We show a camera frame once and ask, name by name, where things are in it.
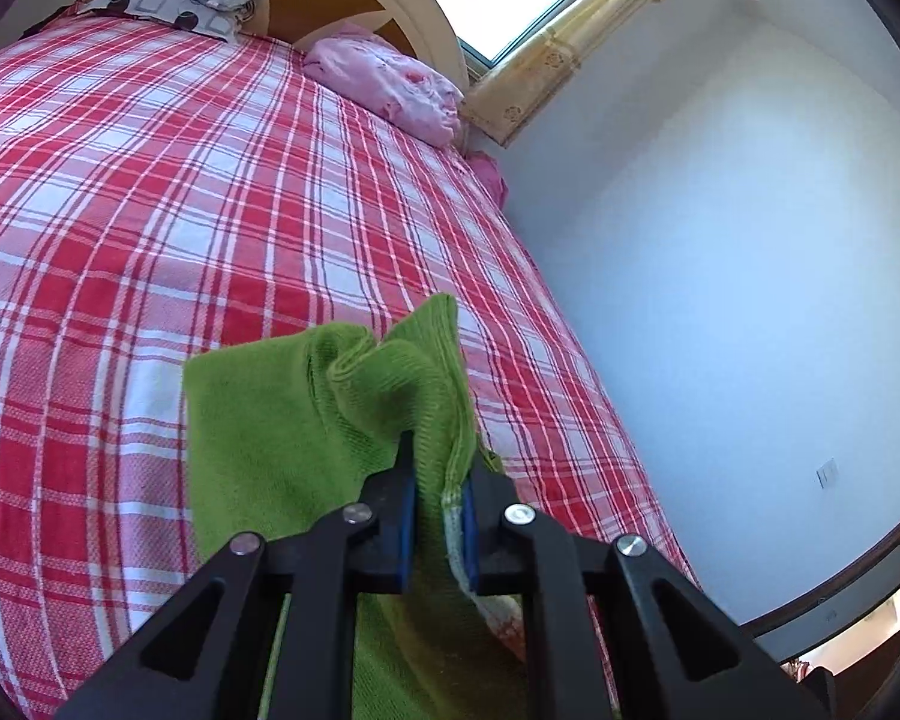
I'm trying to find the pink floral pillow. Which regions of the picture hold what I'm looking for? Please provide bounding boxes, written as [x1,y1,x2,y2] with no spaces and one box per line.
[303,22,466,149]

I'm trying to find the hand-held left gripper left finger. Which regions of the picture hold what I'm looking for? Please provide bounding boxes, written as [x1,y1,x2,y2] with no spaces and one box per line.
[52,431,418,720]

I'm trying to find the red plaid bed sheet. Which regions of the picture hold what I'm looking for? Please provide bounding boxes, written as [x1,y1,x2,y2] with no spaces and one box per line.
[0,13,702,720]

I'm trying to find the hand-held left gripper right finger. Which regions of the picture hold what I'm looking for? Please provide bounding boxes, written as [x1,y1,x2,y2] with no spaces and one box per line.
[461,448,830,720]

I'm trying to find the green knit garment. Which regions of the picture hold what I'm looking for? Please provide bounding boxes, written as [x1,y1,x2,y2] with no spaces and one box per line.
[182,292,535,720]

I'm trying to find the pink cloth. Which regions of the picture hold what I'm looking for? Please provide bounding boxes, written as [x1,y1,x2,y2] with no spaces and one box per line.
[465,151,508,208]

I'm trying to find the grey patterned pillow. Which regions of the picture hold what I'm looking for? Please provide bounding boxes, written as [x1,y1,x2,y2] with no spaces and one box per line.
[73,0,260,43]

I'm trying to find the dark wooden door frame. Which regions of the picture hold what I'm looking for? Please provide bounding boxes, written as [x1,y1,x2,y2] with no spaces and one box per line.
[739,491,900,665]

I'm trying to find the yellow floral curtain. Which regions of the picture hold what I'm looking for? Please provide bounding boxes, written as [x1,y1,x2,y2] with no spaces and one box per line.
[459,0,713,148]

